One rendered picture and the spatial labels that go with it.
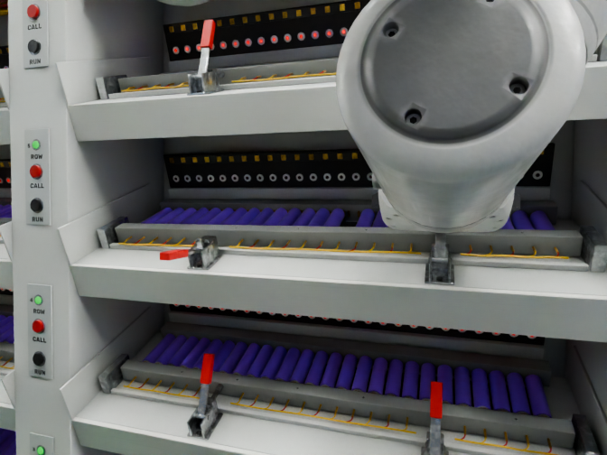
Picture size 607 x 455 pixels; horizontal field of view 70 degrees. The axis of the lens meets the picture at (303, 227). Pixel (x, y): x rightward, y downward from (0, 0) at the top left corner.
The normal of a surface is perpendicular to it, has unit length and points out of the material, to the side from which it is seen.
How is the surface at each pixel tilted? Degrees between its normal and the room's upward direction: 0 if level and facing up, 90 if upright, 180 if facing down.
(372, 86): 83
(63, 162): 90
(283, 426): 20
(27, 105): 90
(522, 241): 110
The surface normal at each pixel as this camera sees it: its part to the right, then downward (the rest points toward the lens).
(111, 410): -0.09, -0.92
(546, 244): -0.26, 0.38
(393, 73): -0.32, -0.12
